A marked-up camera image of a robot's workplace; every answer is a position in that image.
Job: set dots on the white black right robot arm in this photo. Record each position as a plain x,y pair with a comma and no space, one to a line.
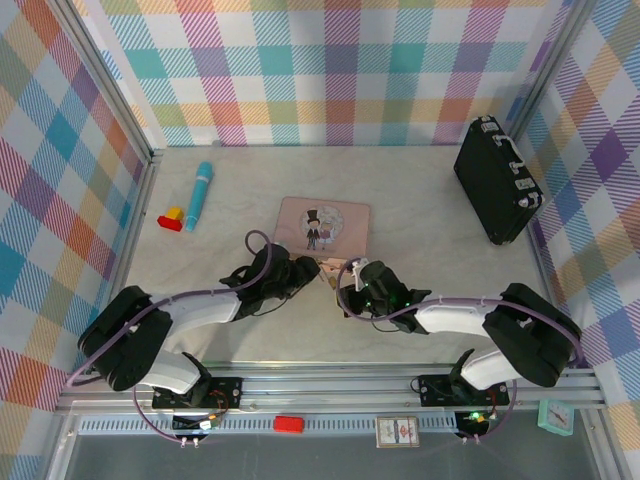
450,315

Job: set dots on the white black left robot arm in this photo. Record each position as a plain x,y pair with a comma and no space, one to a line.
200,310

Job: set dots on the pink illustrated card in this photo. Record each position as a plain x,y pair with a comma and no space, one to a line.
325,225

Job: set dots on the turquoise pen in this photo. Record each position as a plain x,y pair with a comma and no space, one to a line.
197,197

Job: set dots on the red toy block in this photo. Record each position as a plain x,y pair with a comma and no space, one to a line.
170,226

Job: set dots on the yellow toy block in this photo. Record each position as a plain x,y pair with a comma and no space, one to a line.
175,214

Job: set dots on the red plastic brick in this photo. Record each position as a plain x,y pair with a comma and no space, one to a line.
288,424

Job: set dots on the playing card deck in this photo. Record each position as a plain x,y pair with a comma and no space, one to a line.
398,432

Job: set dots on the small black circuit board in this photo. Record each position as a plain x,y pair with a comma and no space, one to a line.
475,421
197,422

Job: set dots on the black briefcase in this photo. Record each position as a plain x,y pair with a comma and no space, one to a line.
495,180

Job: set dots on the mint green alarm clock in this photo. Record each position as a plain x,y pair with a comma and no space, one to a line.
555,418

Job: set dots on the aluminium frame front rail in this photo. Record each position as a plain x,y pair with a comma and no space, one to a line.
330,385

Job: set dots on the aluminium frame rail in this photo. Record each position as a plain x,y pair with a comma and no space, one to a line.
555,280
137,220
330,385

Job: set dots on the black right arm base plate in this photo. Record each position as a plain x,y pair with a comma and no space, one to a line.
435,390

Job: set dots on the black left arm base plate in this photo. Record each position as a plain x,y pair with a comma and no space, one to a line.
225,390

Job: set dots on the aluminium frame left side rail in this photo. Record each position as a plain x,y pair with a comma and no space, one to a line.
137,220

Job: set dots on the aluminium frame right side rail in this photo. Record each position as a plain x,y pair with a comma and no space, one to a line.
555,280

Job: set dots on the aluminium frame left post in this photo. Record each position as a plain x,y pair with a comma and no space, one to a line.
110,90

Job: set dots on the aluminium frame post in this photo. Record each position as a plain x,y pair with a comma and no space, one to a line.
110,90
550,65

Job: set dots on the aluminium frame right post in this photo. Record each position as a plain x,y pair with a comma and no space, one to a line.
550,65

